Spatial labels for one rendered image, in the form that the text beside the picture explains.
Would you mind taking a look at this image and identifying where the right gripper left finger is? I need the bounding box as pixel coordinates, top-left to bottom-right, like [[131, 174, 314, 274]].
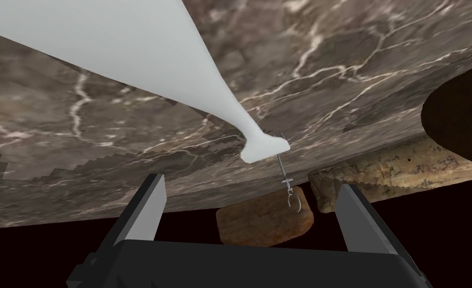
[[99, 173, 168, 253]]

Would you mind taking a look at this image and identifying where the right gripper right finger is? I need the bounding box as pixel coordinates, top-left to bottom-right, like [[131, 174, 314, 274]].
[[334, 183, 410, 258]]

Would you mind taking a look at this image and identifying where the tan flat bread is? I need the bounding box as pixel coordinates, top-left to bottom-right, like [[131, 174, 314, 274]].
[[307, 135, 472, 214]]

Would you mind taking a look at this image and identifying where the thin silver metal utensil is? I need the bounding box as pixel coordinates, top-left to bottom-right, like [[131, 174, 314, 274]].
[[275, 153, 303, 214]]

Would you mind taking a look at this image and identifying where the brown bread loaf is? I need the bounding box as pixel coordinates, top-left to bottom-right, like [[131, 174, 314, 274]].
[[215, 185, 315, 247]]

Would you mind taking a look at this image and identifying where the dark round bowl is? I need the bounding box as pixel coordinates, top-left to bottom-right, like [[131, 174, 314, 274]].
[[420, 57, 472, 166]]

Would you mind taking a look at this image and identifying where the white flared utensil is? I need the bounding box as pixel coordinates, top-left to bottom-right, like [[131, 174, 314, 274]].
[[0, 0, 291, 165]]

